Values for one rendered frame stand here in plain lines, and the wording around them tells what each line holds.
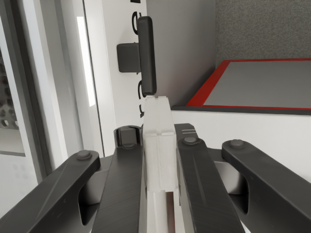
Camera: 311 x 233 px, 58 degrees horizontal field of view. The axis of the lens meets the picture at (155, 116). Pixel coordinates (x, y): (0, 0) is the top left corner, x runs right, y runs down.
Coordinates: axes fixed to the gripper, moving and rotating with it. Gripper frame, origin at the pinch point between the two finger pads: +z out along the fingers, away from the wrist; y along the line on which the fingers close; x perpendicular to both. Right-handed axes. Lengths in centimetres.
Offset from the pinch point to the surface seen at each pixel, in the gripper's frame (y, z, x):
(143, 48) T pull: -0.9, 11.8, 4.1
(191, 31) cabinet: 9, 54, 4
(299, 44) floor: 53, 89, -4
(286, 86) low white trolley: 27, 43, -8
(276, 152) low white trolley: 16.7, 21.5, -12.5
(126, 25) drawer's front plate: -2.6, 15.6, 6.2
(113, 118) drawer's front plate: -4.4, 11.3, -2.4
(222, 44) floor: 28, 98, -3
